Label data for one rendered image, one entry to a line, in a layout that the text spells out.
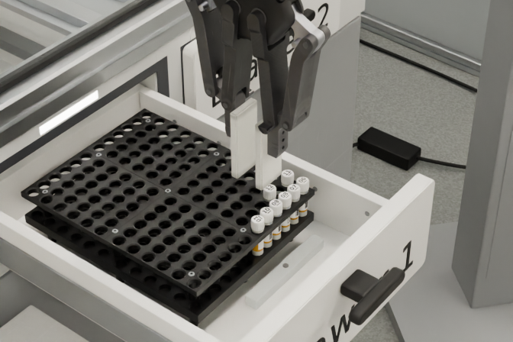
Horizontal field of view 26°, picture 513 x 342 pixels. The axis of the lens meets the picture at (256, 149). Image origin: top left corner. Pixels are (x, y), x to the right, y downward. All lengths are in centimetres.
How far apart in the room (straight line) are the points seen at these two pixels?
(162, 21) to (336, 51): 40
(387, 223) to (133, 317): 24
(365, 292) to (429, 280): 129
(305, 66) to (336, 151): 77
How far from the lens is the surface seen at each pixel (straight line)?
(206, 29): 92
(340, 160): 166
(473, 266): 214
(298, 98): 89
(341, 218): 111
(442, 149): 264
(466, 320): 217
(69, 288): 104
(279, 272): 106
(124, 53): 116
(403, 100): 279
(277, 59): 90
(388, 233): 101
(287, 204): 105
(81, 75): 113
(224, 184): 108
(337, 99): 158
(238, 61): 92
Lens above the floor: 158
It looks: 37 degrees down
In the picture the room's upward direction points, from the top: straight up
